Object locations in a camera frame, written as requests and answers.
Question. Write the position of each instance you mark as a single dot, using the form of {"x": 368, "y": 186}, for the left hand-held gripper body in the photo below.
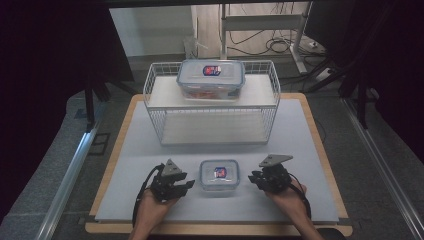
{"x": 166, "y": 185}

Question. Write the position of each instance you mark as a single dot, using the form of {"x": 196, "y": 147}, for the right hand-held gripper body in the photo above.
{"x": 276, "y": 180}

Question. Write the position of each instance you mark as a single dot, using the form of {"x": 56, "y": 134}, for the small clear food container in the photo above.
{"x": 219, "y": 176}

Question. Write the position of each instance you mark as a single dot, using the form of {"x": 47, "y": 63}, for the large clear food container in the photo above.
{"x": 210, "y": 80}

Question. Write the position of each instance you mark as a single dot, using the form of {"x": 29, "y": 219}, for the person's right hand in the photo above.
{"x": 293, "y": 203}

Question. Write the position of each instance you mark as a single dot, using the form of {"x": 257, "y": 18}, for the person's left hand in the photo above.
{"x": 151, "y": 211}

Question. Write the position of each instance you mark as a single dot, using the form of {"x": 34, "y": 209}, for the light grey table mat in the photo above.
{"x": 233, "y": 210}

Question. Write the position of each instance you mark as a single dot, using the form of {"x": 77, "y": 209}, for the dark floor socket cover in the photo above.
{"x": 99, "y": 144}

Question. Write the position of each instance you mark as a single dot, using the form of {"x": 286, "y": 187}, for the black stand legs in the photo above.
{"x": 89, "y": 103}
{"x": 361, "y": 106}

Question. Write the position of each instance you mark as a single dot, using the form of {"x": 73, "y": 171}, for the white power strip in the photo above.
{"x": 323, "y": 75}

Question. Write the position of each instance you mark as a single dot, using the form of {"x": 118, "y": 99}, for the aluminium floor rail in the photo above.
{"x": 71, "y": 180}
{"x": 383, "y": 166}

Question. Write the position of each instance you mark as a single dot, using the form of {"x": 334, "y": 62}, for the white metal desk frame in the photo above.
{"x": 263, "y": 22}

